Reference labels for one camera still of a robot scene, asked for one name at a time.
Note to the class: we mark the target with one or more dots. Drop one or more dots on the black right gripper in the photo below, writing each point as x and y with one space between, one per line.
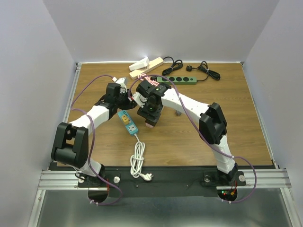
143 112

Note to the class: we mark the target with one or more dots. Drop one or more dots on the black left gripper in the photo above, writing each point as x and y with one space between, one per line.
129 105

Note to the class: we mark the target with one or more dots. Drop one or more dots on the pink power strip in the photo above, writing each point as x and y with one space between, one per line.
150 125

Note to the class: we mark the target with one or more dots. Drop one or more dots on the small grey plug adapter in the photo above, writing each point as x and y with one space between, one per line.
177 113

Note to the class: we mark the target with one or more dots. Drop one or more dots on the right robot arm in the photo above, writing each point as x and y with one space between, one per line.
208 120

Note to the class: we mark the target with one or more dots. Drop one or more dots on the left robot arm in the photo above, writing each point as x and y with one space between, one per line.
71 143

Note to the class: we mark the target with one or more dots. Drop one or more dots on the small yellow plug adapter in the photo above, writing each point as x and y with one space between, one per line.
126 120

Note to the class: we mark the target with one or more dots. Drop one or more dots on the green power strip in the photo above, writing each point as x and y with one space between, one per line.
177 80

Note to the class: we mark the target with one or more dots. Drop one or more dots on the white wedge adapter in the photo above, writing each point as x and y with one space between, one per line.
139 64

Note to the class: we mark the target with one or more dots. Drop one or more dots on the cream power strip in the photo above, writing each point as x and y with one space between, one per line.
152 65

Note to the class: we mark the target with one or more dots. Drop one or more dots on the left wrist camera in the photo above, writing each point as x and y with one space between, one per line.
122 81

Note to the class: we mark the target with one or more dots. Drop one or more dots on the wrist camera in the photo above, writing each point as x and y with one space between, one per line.
139 99
122 81

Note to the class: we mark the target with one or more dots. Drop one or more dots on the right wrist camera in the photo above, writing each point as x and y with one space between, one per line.
139 99

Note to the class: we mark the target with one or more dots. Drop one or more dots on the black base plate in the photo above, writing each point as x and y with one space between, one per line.
167 181

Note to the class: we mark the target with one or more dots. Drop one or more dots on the aluminium frame rail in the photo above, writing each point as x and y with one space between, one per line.
40 194

